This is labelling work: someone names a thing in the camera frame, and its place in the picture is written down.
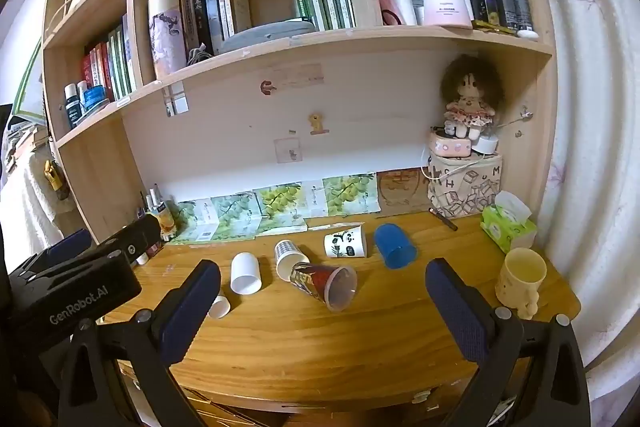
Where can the panda print paper cup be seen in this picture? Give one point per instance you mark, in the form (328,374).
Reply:
(345,244)

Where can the row of dark books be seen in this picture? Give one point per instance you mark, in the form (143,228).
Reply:
(220,7)

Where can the pink cream jar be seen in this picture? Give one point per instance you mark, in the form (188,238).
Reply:
(447,11)

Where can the brown-haired plush doll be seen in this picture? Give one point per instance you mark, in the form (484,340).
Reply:
(470,89)

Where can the brown printed card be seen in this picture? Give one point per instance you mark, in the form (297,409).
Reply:
(402,189)

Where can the pink dotted box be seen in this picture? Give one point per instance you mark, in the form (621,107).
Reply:
(450,148)

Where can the plain white paper cup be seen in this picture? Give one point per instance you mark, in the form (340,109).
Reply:
(245,274)

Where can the bear shaped wall clip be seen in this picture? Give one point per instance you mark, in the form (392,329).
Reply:
(318,124)

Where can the dark pen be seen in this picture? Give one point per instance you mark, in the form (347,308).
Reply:
(444,218)

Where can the red patterned paper cup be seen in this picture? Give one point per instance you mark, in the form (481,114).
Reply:
(325,283)

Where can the clear adhesive wall hook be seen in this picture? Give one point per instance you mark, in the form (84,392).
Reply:
(288,151)

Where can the dark small bottle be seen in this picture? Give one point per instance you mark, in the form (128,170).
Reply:
(72,106)

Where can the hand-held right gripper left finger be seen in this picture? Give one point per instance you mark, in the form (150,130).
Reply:
(189,309)

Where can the grey fabric pouch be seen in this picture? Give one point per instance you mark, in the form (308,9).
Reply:
(270,36)

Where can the white patterned curtain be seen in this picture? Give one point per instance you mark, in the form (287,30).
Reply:
(595,107)

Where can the wooden bookshelf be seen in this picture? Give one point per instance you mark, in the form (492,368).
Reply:
(340,52)

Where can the orange label bottle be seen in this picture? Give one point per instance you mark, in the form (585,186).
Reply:
(165,222)

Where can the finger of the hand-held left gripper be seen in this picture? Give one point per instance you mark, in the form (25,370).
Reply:
(135,237)
(65,243)

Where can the row of red green books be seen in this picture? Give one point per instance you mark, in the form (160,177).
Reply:
(110,62)

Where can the blue lid jar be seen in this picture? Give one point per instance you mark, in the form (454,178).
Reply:
(95,97)

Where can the green tissue pack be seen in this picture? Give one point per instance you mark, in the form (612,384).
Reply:
(507,224)

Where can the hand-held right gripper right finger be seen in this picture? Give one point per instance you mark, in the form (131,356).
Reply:
(457,312)

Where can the letter print canvas bag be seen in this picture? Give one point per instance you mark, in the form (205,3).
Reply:
(465,189)

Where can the white round charger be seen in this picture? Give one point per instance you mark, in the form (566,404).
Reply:
(486,146)

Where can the tubes and bottles cluster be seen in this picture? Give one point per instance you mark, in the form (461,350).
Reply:
(150,202)

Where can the green grape print packet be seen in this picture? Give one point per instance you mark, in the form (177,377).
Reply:
(350,193)
(235,212)
(280,204)
(197,219)

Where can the small white cup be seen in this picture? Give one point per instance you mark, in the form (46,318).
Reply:
(219,307)

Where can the floral cylinder container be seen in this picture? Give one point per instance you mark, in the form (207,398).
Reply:
(166,34)

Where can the yellow ceramic mug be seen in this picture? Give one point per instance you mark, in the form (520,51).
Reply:
(520,279)

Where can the blue plastic cup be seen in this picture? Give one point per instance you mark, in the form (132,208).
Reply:
(395,247)

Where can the checkered paper cup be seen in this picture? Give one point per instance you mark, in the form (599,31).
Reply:
(287,254)

